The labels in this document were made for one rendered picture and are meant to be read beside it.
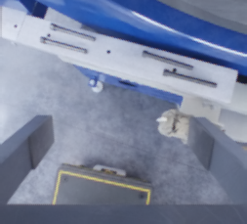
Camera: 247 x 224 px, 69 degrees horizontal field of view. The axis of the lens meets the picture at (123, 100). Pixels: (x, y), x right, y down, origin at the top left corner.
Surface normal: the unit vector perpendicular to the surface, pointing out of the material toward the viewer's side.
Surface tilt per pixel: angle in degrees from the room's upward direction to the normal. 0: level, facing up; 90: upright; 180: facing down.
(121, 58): 0
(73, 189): 0
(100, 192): 0
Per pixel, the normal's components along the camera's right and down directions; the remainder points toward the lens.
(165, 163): -0.09, -0.14
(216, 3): 0.15, -0.05
